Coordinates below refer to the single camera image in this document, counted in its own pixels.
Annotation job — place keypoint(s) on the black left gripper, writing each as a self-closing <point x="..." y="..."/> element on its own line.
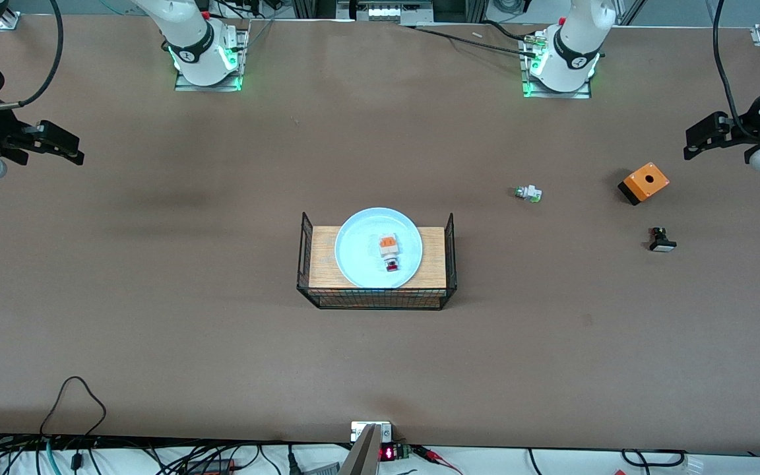
<point x="744" y="129"/>

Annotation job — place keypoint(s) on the light blue round plate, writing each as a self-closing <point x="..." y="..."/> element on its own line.
<point x="360" y="251"/>

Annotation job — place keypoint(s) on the red push button switch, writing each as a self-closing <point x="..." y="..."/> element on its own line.
<point x="389" y="249"/>

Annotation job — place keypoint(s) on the wooden board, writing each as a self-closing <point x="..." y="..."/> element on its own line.
<point x="322" y="264"/>

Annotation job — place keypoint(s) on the silver control device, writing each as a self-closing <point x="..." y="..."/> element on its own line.
<point x="383" y="10"/>

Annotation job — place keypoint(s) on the black power adapter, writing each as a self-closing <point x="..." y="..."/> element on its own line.
<point x="212" y="466"/>

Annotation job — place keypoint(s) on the red clip leads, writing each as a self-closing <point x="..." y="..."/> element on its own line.
<point x="436" y="456"/>

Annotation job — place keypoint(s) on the red led display module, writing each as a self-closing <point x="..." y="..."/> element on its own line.
<point x="390" y="453"/>

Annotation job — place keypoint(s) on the orange button enclosure box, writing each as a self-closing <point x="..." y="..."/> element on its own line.
<point x="645" y="181"/>

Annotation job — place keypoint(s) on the black push button switch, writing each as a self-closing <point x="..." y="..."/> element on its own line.
<point x="662" y="243"/>

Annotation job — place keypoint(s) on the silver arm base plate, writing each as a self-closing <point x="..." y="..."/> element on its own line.
<point x="208" y="84"/>
<point x="558" y="94"/>

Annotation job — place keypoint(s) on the green push button switch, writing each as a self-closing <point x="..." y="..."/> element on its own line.
<point x="529" y="193"/>

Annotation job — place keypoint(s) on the silver mounting bracket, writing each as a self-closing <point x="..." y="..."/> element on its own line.
<point x="360" y="430"/>

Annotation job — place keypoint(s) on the grey camera pole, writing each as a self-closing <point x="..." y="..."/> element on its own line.
<point x="363" y="455"/>

